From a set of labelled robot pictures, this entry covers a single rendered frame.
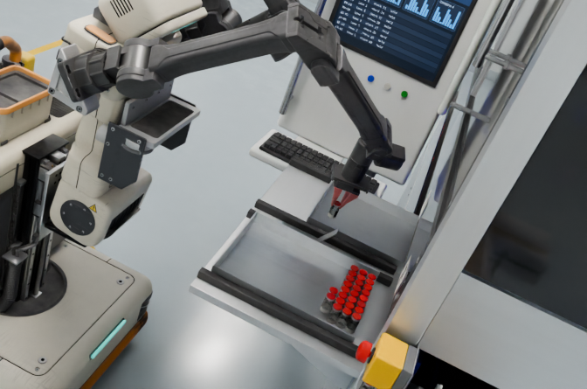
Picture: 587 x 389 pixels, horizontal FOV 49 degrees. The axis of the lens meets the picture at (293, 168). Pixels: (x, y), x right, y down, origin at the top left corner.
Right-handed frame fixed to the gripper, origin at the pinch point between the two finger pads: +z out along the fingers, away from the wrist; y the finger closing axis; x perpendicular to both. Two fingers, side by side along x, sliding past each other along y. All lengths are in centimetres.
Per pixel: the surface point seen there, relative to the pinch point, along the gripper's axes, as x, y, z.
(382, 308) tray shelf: -26.3, 14.7, 6.4
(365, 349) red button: -55, 3, -7
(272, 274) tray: -26.4, -12.6, 7.7
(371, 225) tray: 6.8, 13.4, 6.7
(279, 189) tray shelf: 10.4, -14.0, 8.5
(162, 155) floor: 150, -57, 101
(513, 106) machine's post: -49, 5, -58
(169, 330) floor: 32, -26, 98
